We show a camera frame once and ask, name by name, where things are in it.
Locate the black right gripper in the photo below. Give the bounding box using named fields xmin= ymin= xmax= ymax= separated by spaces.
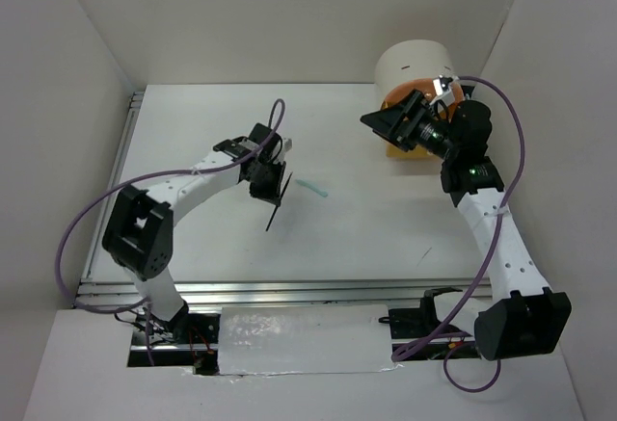
xmin=361 ymin=88 xmax=459 ymax=160

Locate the thin black eyeliner pencil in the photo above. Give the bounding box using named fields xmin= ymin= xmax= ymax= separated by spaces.
xmin=265 ymin=172 xmax=293 ymax=232

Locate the orange drawer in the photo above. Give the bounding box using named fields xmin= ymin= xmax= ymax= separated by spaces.
xmin=382 ymin=78 xmax=436 ymax=108

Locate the cream round drawer organizer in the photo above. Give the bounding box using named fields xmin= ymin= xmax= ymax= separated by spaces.
xmin=375 ymin=39 xmax=464 ymax=126

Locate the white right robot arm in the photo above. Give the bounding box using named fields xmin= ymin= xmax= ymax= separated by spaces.
xmin=361 ymin=90 xmax=572 ymax=361

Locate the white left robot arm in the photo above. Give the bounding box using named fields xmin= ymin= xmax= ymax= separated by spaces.
xmin=102 ymin=123 xmax=292 ymax=343

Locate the teal plastic spatula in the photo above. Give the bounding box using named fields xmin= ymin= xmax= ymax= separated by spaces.
xmin=295 ymin=179 xmax=329 ymax=197

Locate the white foil covered panel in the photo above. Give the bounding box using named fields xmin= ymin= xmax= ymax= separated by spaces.
xmin=218 ymin=304 xmax=395 ymax=376

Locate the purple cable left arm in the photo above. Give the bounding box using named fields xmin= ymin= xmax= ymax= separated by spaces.
xmin=56 ymin=97 xmax=286 ymax=369

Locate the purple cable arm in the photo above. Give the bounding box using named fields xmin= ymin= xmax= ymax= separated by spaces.
xmin=389 ymin=73 xmax=526 ymax=393
xmin=56 ymin=97 xmax=286 ymax=369

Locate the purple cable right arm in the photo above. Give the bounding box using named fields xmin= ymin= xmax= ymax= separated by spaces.
xmin=389 ymin=73 xmax=526 ymax=393

